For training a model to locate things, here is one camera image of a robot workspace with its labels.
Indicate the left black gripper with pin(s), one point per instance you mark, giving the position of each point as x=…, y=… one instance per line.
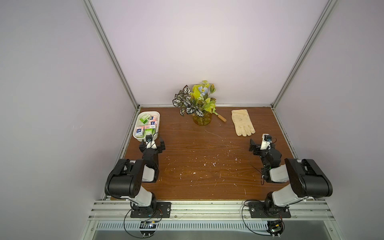
x=159, y=149

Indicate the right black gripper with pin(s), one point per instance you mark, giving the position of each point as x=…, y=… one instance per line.
x=255, y=147

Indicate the white plastic storage box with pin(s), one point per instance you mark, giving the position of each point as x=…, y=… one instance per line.
x=147, y=123

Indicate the blue pink Tempo pack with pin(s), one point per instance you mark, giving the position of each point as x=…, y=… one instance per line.
x=139, y=132

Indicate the pink Tempo tissue pack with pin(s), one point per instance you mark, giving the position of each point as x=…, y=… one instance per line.
x=153, y=121

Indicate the green tissue pack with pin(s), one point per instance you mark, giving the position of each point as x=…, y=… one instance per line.
x=145, y=118
x=148, y=132

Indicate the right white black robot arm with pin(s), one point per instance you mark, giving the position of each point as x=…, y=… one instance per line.
x=306, y=179

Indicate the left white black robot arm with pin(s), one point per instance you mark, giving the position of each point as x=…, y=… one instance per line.
x=125, y=179

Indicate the cream work glove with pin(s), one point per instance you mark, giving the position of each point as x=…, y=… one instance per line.
x=242, y=122

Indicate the artificial plant in glass vase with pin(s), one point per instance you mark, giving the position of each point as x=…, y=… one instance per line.
x=197, y=101

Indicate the left small circuit board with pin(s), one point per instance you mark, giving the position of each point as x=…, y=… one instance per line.
x=148, y=228

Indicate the small circuit board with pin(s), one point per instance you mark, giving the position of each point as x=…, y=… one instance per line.
x=148, y=228
x=275, y=228

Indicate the right small circuit board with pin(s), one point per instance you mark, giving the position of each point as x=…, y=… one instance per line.
x=275, y=228

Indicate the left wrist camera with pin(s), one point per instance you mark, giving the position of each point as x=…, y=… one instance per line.
x=149, y=140

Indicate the wooden handled tool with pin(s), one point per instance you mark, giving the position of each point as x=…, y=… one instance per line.
x=220, y=117

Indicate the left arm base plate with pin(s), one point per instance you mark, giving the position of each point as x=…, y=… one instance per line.
x=157, y=210

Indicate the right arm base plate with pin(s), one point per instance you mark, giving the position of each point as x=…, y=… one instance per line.
x=259, y=209

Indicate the aluminium front rail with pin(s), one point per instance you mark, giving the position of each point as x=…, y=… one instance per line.
x=309, y=210

